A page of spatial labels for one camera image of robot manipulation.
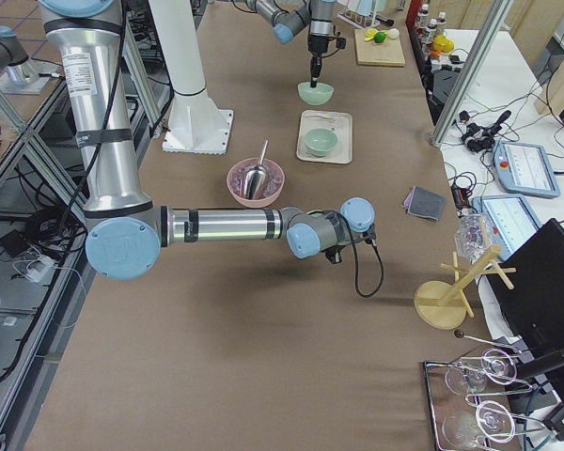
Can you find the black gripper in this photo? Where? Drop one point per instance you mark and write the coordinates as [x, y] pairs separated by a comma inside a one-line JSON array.
[[332, 256], [317, 46]]

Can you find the green bowl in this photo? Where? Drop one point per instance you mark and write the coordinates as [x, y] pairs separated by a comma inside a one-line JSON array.
[[318, 95], [320, 142]]

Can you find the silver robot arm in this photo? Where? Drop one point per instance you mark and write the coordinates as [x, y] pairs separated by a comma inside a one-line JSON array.
[[125, 231], [315, 15]]

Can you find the cream rabbit tray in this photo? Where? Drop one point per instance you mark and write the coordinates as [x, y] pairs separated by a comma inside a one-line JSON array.
[[340, 123]]

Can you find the green bowl on tray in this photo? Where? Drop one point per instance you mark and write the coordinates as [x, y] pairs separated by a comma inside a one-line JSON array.
[[320, 142]]

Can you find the green lime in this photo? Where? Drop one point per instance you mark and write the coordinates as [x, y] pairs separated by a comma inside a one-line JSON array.
[[380, 37]]

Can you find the wooden cutting board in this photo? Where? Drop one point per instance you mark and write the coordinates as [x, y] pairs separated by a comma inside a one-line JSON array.
[[386, 54]]

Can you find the white garlic bun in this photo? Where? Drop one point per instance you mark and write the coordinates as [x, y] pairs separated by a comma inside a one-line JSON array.
[[393, 33]]

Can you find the grey folded cloth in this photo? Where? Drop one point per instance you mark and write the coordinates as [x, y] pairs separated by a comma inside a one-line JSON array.
[[424, 204]]

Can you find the metal scoop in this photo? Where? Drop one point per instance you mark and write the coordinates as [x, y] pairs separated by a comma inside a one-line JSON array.
[[256, 177]]

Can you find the wooden mug tree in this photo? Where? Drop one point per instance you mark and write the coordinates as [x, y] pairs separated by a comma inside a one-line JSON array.
[[444, 306]]

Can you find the pink bowl with ice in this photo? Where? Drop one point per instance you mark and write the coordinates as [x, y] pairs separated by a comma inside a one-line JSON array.
[[275, 183]]

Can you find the teach pendant tablet near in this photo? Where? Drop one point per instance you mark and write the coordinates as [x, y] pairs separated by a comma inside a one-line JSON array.
[[512, 217]]

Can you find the teach pendant tablet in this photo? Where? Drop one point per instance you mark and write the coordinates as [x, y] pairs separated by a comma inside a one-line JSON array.
[[524, 168], [512, 217]]

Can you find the wine glass upper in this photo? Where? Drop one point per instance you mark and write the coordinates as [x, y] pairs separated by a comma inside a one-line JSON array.
[[470, 375]]

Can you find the wine glass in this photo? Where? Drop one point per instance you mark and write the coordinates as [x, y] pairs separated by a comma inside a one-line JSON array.
[[470, 375], [479, 428]]

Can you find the black glass rack tray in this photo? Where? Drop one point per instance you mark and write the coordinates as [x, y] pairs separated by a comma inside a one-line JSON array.
[[442, 402]]

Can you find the teach pendant tablet far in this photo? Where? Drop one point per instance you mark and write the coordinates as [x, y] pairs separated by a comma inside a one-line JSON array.
[[524, 168]]

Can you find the black monitor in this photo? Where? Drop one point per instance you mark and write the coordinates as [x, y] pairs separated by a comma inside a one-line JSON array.
[[534, 307]]

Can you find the wine glass lower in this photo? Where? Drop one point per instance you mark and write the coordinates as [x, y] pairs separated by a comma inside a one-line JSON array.
[[479, 428]]

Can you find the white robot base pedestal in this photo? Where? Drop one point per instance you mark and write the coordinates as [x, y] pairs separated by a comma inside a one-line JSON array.
[[195, 123]]

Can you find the aluminium frame post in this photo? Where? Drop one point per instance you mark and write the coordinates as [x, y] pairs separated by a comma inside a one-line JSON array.
[[477, 55]]

